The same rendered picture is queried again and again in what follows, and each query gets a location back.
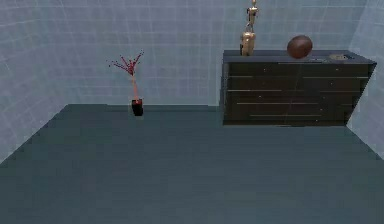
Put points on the black chest of drawers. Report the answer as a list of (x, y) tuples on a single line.
[(293, 90)]

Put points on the small grey flat object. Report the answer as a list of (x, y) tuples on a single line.
[(339, 57)]

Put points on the red house plant black pot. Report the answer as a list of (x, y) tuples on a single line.
[(134, 83)]

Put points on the gold figure statue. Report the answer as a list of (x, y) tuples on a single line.
[(249, 40)]

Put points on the brown ball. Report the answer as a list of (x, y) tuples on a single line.
[(299, 47)]

